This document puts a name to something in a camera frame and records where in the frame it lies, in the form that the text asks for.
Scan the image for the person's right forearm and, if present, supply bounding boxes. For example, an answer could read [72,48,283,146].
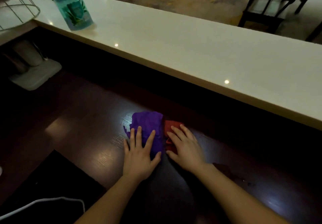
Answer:
[193,163,290,224]

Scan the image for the teal plastic bottle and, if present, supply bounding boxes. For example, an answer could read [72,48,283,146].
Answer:
[47,0,94,31]

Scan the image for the red cloth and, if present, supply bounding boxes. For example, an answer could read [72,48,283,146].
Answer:
[164,120,185,155]

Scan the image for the person's right hand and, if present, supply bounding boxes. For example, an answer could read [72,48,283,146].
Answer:
[166,124,210,173]

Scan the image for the person's left forearm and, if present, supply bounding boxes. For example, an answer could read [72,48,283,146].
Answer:
[74,174,149,224]

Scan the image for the black mat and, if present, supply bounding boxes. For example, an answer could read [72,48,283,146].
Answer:
[0,150,106,224]

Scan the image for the person's left hand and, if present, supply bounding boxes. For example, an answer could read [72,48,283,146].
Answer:
[122,126,162,182]

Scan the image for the dark wooden chair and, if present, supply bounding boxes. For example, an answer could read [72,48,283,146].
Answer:
[237,0,322,34]

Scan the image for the white appliance base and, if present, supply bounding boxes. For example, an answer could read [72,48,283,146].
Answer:
[9,58,62,91]

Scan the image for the white cylindrical cup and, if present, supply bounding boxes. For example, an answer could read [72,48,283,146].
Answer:
[13,40,44,67]

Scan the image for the purple cloth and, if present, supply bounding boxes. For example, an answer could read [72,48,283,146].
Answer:
[123,111,164,160]

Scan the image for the white wire basket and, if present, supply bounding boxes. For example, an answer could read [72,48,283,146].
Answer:
[0,0,41,32]

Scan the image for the white cable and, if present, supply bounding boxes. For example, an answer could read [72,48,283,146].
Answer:
[0,197,86,221]

